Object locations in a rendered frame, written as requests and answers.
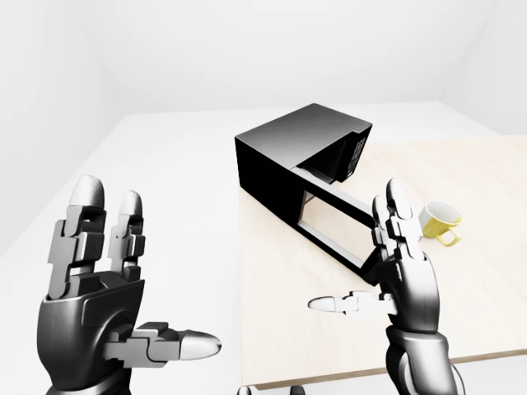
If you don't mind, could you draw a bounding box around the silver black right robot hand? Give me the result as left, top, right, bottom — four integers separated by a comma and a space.
307, 177, 445, 337

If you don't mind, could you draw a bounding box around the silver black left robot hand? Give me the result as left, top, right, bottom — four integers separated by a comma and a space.
35, 174, 223, 390

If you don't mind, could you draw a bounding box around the black microwave door with window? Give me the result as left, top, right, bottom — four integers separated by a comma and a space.
289, 163, 386, 287

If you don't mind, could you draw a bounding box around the black microwave body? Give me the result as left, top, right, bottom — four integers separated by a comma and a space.
234, 102, 374, 225

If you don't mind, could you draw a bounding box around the yellow mug white inside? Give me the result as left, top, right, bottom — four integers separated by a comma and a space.
418, 198, 464, 248

